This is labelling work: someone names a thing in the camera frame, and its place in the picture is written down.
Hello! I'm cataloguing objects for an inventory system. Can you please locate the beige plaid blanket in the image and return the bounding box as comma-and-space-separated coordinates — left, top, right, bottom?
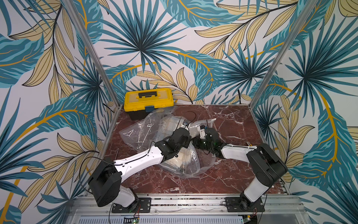
154, 116, 200, 176

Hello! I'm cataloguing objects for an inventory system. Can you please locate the clear plastic vacuum bag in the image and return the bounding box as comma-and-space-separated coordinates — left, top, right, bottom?
120, 106, 215, 178

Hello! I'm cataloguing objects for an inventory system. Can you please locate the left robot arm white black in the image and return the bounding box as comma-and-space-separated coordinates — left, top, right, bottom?
89, 127, 191, 209

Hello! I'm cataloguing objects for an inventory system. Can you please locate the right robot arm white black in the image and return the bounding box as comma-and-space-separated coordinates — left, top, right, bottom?
193, 128, 288, 204

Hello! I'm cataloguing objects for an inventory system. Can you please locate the yellow black toolbox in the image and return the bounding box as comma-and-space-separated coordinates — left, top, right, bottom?
124, 88, 174, 120

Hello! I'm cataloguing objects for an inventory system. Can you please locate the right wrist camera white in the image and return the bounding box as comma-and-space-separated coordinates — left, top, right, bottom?
199, 128, 206, 139

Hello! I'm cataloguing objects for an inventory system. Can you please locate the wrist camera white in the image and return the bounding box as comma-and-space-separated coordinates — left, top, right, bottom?
199, 128, 206, 139
181, 121, 190, 129

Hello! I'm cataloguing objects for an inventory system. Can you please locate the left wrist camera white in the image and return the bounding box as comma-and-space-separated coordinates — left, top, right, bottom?
181, 121, 190, 129

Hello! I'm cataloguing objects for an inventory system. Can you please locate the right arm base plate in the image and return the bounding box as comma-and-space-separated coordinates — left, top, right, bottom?
223, 197, 265, 213

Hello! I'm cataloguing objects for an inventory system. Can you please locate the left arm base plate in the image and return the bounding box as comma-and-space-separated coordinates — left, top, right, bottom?
112, 197, 152, 214

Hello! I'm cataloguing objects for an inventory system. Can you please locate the aluminium front rail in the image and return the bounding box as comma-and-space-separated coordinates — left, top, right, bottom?
65, 194, 312, 224

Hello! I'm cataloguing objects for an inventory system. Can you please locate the right aluminium frame post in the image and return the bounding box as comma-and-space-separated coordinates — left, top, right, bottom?
249, 0, 318, 110

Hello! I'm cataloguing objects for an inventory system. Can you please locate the aluminium frame post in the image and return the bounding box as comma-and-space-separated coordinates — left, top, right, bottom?
63, 0, 121, 109
249, 0, 318, 110

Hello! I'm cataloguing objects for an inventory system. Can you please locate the left aluminium frame post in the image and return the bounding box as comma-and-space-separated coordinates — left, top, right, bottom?
63, 0, 121, 109

